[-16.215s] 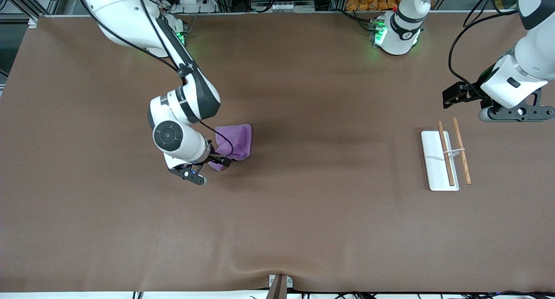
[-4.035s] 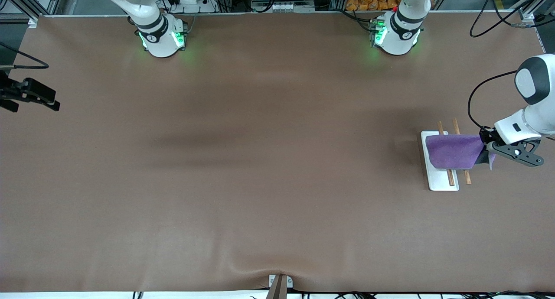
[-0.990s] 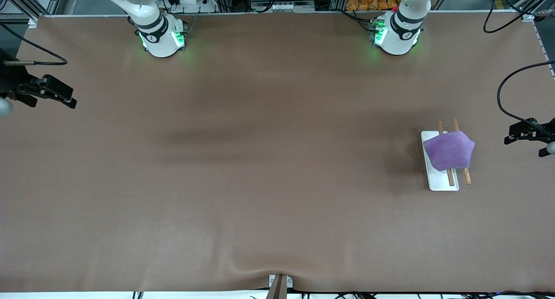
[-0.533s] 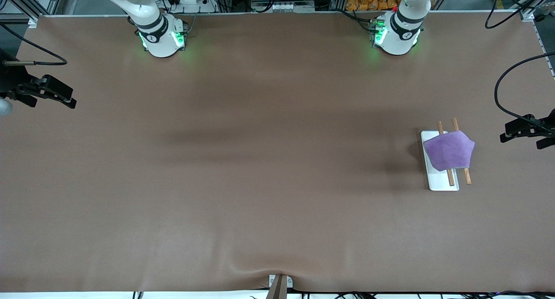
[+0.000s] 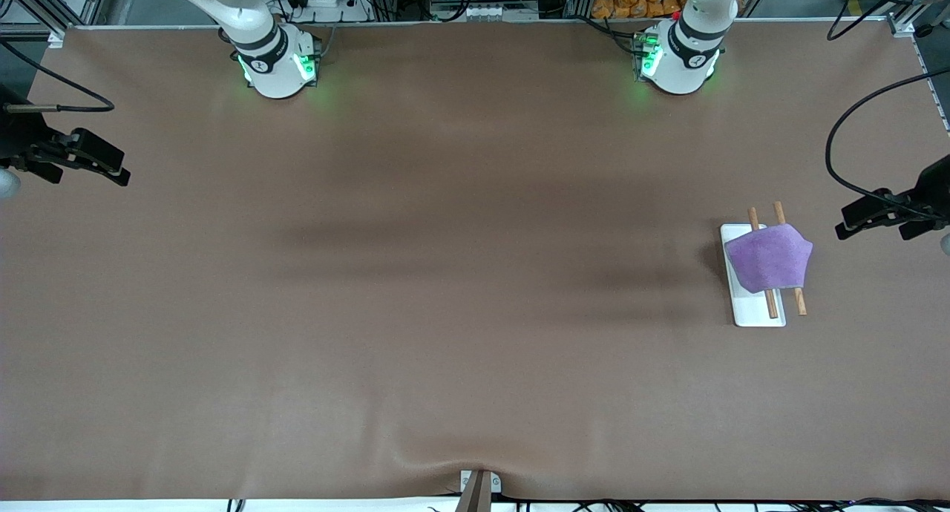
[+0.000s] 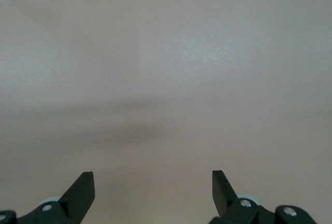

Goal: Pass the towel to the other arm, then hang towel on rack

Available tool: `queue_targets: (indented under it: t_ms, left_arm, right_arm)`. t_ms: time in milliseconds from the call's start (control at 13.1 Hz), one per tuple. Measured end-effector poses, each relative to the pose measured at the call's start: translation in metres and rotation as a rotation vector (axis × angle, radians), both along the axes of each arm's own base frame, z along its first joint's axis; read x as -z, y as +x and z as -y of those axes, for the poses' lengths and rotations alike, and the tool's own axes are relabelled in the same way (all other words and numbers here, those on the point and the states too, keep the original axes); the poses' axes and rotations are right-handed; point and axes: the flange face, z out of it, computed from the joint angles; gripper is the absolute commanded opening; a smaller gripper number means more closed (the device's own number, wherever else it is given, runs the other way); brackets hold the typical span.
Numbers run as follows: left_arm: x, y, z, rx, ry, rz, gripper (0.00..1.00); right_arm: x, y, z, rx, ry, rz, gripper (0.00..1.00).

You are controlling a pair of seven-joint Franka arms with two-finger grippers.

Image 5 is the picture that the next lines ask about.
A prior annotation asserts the purple towel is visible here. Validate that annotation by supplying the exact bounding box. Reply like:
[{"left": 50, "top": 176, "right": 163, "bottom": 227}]
[{"left": 724, "top": 224, "right": 814, "bottom": 294}]

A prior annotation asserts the white rack with wooden rods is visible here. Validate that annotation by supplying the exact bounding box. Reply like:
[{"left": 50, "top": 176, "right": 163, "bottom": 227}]
[{"left": 720, "top": 201, "right": 808, "bottom": 328}]

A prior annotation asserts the brown table cover mat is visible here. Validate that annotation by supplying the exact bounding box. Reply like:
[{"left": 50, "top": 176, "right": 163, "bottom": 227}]
[{"left": 0, "top": 22, "right": 950, "bottom": 502}]

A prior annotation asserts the aluminium frame profile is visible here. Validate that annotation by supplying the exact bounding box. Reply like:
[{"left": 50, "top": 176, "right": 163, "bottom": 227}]
[
  {"left": 0, "top": 0, "right": 112, "bottom": 39},
  {"left": 887, "top": 0, "right": 950, "bottom": 39}
]

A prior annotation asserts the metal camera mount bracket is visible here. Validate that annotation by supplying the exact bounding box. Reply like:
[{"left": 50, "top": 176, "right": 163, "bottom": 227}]
[{"left": 459, "top": 469, "right": 502, "bottom": 512}]

